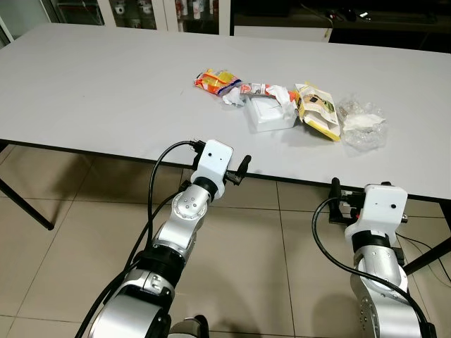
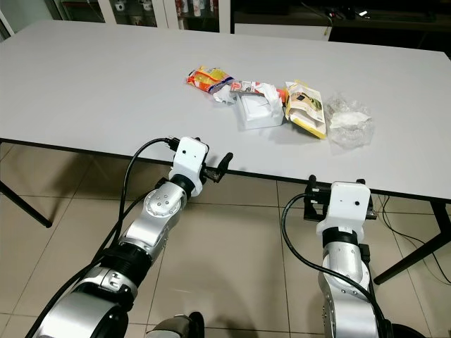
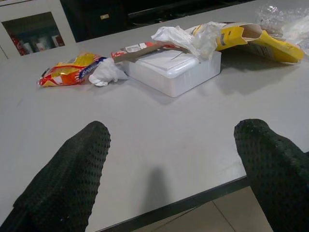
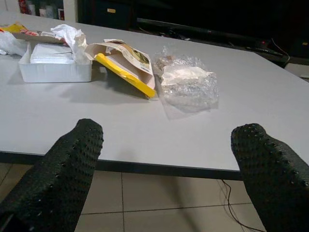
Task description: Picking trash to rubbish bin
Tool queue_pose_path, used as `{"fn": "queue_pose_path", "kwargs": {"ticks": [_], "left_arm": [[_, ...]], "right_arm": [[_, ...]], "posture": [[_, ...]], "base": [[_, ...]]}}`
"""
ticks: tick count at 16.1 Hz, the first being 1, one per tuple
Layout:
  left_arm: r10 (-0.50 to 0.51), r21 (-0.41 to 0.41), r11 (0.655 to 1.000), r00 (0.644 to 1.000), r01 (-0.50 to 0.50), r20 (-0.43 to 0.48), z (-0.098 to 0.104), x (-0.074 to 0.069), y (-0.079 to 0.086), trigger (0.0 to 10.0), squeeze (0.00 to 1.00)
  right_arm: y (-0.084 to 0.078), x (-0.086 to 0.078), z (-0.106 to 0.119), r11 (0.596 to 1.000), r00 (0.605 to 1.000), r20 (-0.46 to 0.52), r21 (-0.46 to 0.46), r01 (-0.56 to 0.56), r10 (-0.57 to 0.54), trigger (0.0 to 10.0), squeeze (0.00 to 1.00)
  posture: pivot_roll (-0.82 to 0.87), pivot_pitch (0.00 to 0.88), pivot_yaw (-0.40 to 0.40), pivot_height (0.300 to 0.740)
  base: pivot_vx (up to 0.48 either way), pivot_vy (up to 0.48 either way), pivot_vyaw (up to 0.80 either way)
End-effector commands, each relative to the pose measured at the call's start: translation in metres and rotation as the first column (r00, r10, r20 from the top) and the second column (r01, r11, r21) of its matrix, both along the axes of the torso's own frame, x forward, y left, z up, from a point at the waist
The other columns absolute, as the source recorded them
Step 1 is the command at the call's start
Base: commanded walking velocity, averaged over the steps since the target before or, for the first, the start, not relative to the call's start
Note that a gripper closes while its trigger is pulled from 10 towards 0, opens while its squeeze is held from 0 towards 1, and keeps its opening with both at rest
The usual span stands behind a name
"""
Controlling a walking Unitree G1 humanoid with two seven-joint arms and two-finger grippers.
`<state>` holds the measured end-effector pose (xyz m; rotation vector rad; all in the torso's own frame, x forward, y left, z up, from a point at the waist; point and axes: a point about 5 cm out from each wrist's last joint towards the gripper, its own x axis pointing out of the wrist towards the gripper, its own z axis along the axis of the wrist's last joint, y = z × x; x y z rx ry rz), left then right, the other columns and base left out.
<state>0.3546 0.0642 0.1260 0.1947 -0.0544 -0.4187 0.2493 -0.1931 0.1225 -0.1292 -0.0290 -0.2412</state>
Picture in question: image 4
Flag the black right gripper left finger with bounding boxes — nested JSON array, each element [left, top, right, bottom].
[[0, 118, 104, 232]]

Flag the long black bench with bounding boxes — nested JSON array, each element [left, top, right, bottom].
[[136, 18, 290, 58]]

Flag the brown cardboard piece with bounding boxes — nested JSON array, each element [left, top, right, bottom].
[[12, 30, 65, 44]]

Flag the shelf of colourful packages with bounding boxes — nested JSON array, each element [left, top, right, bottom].
[[18, 0, 65, 20]]

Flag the white foam box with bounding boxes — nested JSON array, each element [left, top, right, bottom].
[[18, 42, 93, 83]]

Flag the white plastic bag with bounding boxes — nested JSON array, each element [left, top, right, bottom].
[[0, 30, 28, 56]]

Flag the black cabinet with label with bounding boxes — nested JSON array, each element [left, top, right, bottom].
[[77, 0, 136, 31]]

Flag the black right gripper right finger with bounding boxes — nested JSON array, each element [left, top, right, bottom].
[[230, 123, 309, 232]]

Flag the torn yellow cardboard package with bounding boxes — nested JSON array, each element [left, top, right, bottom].
[[84, 39, 159, 100]]

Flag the thin black floor cable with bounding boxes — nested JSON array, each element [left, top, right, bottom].
[[221, 179, 266, 232]]

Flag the clear bubble wrap bag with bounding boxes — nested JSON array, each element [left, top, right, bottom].
[[152, 45, 220, 120]]

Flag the crumpled white paper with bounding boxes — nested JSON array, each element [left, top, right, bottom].
[[50, 24, 90, 65]]

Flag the yellow red snack wrapper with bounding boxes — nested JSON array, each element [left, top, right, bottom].
[[0, 22, 41, 37]]

